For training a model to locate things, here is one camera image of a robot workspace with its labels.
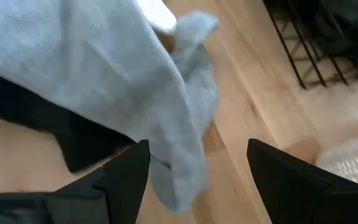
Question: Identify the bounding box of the black wire basket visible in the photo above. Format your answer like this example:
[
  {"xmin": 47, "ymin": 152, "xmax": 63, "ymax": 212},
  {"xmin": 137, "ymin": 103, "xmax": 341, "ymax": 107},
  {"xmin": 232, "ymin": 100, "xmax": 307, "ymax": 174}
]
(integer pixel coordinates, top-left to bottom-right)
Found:
[{"xmin": 262, "ymin": 0, "xmax": 358, "ymax": 91}]

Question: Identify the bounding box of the white cloth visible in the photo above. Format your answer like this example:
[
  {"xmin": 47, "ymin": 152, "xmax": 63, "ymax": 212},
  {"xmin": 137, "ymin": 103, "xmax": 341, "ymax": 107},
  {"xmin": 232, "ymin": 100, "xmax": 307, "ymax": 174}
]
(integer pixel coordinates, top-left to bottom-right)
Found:
[{"xmin": 137, "ymin": 0, "xmax": 177, "ymax": 34}]

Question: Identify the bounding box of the dark grey Puma underwear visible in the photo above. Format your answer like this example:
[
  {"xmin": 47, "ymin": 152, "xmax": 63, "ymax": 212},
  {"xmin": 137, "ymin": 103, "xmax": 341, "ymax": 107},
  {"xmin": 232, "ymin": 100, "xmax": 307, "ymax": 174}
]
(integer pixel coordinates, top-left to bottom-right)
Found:
[{"xmin": 309, "ymin": 0, "xmax": 358, "ymax": 63}]

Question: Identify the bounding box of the light grey cloth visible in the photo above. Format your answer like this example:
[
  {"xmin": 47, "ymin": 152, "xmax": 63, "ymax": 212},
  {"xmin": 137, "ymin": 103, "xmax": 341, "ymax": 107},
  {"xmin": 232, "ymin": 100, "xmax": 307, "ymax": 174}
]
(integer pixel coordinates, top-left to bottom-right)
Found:
[{"xmin": 0, "ymin": 0, "xmax": 220, "ymax": 215}]

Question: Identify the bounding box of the white perforated plastic bin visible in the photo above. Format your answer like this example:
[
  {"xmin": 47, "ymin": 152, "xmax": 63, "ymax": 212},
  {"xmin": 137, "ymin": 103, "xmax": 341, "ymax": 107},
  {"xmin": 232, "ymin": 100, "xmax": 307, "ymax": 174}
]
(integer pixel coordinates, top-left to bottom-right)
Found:
[{"xmin": 290, "ymin": 77, "xmax": 358, "ymax": 190}]

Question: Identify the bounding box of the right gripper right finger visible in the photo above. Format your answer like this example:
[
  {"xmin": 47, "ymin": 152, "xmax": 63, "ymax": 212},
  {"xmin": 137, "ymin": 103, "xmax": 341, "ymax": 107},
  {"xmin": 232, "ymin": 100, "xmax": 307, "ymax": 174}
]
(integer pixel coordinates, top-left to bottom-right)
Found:
[{"xmin": 246, "ymin": 139, "xmax": 358, "ymax": 224}]

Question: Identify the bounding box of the black cloth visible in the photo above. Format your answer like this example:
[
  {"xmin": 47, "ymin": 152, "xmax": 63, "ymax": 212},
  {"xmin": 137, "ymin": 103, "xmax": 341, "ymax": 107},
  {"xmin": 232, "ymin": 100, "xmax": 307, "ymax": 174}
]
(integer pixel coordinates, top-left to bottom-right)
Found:
[{"xmin": 0, "ymin": 67, "xmax": 136, "ymax": 174}]

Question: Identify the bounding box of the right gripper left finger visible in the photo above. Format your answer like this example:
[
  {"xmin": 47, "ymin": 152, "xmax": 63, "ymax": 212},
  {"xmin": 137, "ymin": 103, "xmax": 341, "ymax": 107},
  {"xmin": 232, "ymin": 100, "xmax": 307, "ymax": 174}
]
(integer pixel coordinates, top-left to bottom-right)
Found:
[{"xmin": 54, "ymin": 139, "xmax": 150, "ymax": 224}]

